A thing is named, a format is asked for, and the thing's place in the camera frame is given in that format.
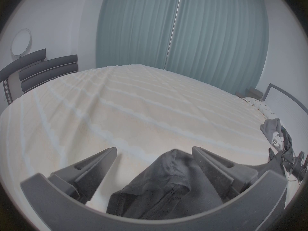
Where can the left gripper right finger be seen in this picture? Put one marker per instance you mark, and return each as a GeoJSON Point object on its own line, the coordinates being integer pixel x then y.
{"type": "Point", "coordinates": [223, 172]}

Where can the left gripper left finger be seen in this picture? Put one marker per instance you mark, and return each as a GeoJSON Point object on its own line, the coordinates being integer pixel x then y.
{"type": "Point", "coordinates": [81, 174]}

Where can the black T-shirt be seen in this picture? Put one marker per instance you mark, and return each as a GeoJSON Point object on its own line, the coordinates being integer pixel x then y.
{"type": "Point", "coordinates": [163, 189]}

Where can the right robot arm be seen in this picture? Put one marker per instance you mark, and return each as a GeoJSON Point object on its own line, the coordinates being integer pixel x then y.
{"type": "Point", "coordinates": [300, 169]}

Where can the pile of clothes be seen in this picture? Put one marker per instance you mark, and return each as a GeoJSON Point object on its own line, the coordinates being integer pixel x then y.
{"type": "Point", "coordinates": [273, 129]}

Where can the bed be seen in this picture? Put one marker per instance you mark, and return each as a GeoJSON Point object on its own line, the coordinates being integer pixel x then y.
{"type": "Point", "coordinates": [120, 105]}

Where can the white printed pillow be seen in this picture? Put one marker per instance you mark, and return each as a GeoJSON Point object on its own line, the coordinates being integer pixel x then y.
{"type": "Point", "coordinates": [261, 107]}

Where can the grey bedside table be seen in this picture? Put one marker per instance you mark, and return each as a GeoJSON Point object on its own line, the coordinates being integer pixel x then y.
{"type": "Point", "coordinates": [250, 94]}

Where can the blue-green curtain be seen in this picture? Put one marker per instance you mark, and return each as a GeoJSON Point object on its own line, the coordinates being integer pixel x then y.
{"type": "Point", "coordinates": [134, 25]}
{"type": "Point", "coordinates": [216, 37]}

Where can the round white mirror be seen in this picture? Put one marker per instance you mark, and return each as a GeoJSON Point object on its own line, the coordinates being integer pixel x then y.
{"type": "Point", "coordinates": [21, 42]}

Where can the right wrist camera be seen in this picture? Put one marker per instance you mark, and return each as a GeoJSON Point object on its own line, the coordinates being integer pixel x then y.
{"type": "Point", "coordinates": [301, 156]}

